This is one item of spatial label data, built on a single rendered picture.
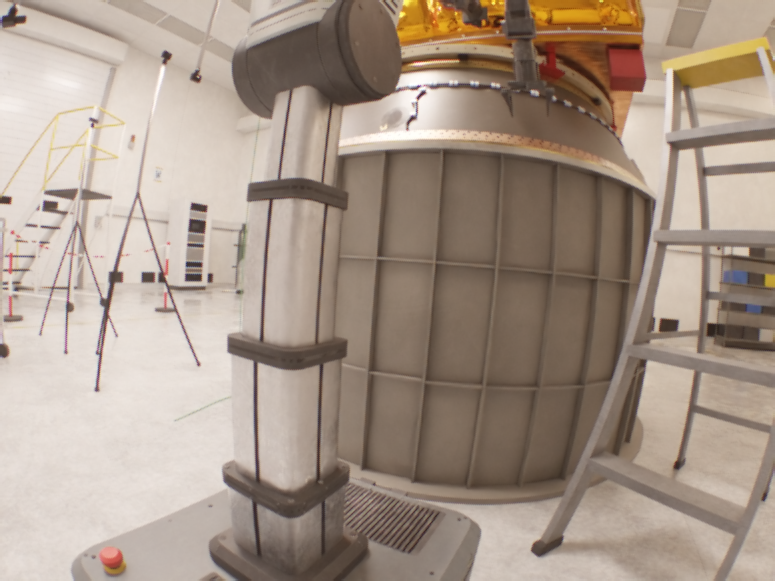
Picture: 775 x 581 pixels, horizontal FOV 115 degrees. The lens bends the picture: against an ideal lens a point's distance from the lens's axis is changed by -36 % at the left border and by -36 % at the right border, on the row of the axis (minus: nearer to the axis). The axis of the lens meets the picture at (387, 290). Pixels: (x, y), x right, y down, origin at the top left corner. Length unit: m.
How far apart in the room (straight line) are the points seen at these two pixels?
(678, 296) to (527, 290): 6.10
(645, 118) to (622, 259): 6.33
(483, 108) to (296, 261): 1.11
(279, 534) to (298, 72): 0.61
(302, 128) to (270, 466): 0.44
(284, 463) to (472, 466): 0.92
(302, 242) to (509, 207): 0.89
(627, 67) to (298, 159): 1.46
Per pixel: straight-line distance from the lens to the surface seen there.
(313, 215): 0.47
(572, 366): 1.39
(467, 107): 1.45
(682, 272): 7.27
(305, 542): 0.59
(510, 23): 1.07
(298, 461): 0.52
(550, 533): 1.16
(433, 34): 1.89
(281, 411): 0.48
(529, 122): 1.45
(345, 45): 0.49
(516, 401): 1.32
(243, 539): 0.65
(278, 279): 0.47
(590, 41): 1.75
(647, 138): 7.60
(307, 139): 0.50
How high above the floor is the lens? 0.74
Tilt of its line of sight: 3 degrees down
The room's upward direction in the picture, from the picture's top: 4 degrees clockwise
